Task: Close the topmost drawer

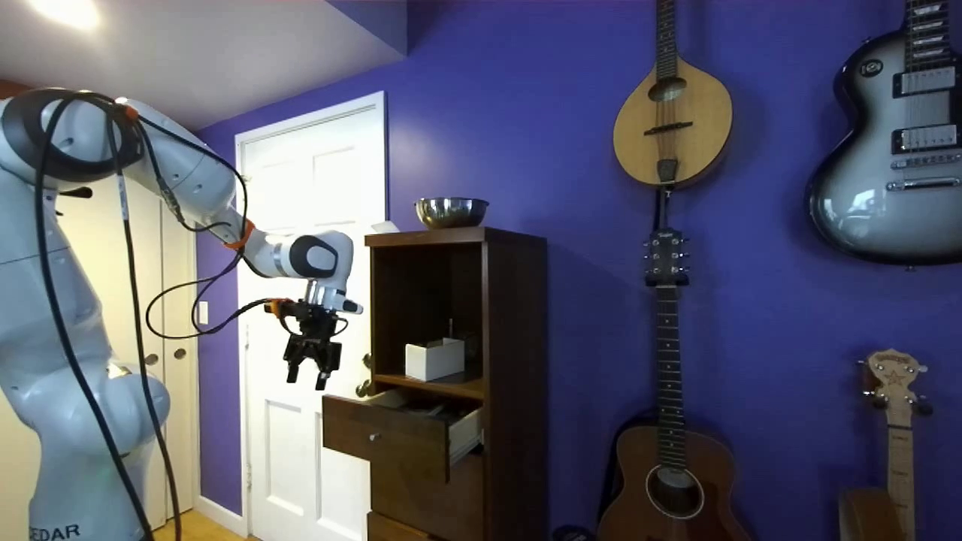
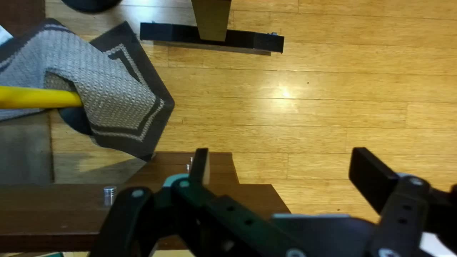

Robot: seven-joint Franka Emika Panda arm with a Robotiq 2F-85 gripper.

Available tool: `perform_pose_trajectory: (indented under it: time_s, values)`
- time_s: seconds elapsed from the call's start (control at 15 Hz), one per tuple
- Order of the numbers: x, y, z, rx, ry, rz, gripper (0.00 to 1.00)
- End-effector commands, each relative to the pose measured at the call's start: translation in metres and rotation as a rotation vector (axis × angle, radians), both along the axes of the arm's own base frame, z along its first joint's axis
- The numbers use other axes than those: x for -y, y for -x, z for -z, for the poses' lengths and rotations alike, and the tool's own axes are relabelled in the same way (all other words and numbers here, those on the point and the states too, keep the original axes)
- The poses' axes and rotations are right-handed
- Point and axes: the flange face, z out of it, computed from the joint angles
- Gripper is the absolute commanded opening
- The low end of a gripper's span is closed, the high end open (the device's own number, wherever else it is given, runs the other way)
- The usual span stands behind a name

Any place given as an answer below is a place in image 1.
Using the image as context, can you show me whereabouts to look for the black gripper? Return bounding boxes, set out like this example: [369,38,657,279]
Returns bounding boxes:
[283,329,347,393]

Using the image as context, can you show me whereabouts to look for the wooden cabinet drawer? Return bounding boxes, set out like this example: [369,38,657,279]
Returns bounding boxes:
[322,388,488,486]

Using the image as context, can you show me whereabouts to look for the brown acoustic guitar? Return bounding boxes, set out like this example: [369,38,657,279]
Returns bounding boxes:
[594,187,755,541]

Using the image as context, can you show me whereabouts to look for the small white box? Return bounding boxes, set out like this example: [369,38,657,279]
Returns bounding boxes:
[404,336,470,384]

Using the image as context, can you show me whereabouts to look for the looped black gripper cable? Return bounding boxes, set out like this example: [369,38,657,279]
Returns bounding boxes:
[141,261,305,342]

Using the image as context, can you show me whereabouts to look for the round ceiling light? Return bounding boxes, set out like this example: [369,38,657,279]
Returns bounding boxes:
[27,0,105,32]

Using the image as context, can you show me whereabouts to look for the long black arm cable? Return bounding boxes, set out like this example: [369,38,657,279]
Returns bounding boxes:
[34,89,187,541]

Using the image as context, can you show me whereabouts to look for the tan round mandolin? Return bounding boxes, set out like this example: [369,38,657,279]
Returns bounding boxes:
[611,0,738,190]

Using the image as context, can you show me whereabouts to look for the white panel door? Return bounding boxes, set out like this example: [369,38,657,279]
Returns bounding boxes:
[233,89,389,541]

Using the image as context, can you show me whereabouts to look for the silver black electric guitar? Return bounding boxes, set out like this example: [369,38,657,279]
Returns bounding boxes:
[807,0,962,264]

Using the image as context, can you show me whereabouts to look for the cream closet doors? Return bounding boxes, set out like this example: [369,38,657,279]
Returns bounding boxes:
[0,178,201,535]

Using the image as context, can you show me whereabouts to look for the dark wooden shelf cabinet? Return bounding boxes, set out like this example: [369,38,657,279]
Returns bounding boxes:
[322,224,549,541]

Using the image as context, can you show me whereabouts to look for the metal bowl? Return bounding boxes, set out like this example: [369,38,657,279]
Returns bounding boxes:
[415,194,489,232]

